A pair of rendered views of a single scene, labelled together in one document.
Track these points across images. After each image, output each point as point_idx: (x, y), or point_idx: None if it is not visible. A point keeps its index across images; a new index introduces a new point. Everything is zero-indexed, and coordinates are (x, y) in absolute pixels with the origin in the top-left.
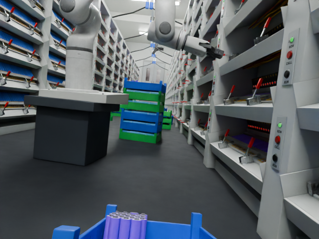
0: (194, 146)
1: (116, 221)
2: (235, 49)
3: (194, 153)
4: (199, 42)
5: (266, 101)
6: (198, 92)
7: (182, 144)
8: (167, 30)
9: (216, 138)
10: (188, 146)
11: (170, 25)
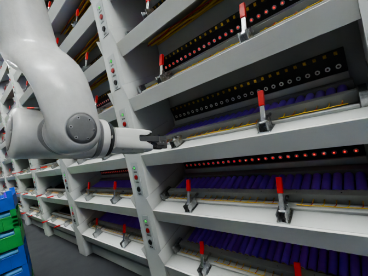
0: (98, 254)
1: None
2: (150, 125)
3: (117, 275)
4: (138, 136)
5: (305, 209)
6: (75, 180)
7: (78, 264)
8: (90, 132)
9: (169, 253)
10: (92, 263)
11: (92, 120)
